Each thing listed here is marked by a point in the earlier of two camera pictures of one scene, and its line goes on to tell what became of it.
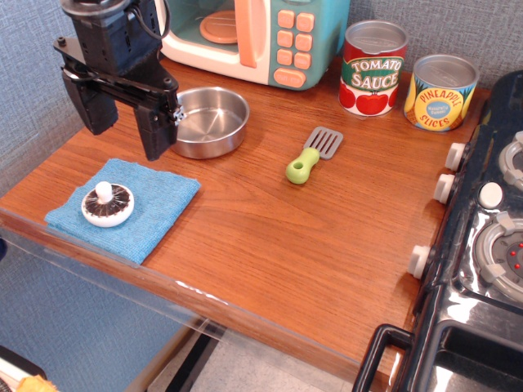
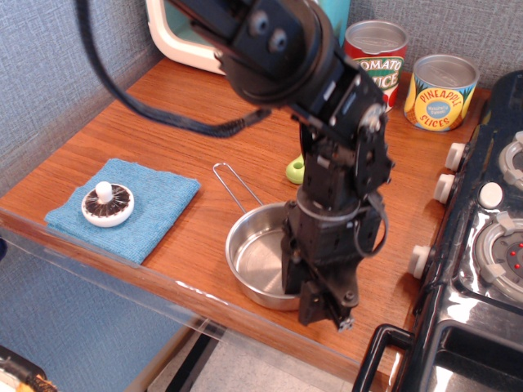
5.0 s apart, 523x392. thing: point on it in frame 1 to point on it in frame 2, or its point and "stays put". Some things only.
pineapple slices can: (440, 92) stays put
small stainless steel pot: (215, 124) to (253, 252)
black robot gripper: (118, 51) to (327, 233)
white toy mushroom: (108, 205) stays put
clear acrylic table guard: (75, 317) stays put
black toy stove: (467, 333) stays put
